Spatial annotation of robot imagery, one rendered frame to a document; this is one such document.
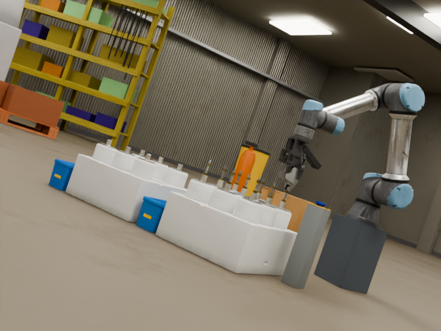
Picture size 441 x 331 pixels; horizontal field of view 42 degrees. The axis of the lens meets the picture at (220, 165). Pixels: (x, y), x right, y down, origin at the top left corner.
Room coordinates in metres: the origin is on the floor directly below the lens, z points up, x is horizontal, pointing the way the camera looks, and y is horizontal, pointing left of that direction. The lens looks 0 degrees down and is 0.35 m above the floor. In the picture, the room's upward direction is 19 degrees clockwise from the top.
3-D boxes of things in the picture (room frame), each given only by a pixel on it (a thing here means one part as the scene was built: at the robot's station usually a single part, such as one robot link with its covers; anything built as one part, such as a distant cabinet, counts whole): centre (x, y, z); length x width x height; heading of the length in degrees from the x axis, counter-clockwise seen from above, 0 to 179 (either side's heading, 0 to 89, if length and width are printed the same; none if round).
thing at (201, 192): (2.22, 0.04, 0.16); 0.10 x 0.10 x 0.18
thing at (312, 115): (2.28, -0.27, 0.64); 0.09 x 0.08 x 0.11; 116
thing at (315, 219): (2.16, -0.40, 0.16); 0.07 x 0.07 x 0.31; 56
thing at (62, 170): (2.67, 0.59, 0.06); 0.30 x 0.11 x 0.12; 147
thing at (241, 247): (2.26, -0.12, 0.09); 0.39 x 0.39 x 0.18; 56
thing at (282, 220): (2.29, -0.28, 0.16); 0.10 x 0.10 x 0.18
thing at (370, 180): (2.63, -0.70, 0.47); 0.13 x 0.12 x 0.14; 26
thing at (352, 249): (2.64, -0.70, 0.15); 0.18 x 0.18 x 0.30; 33
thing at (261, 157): (8.74, -0.43, 0.36); 0.47 x 0.46 x 0.72; 33
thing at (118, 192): (2.57, 0.33, 0.09); 0.39 x 0.39 x 0.18; 57
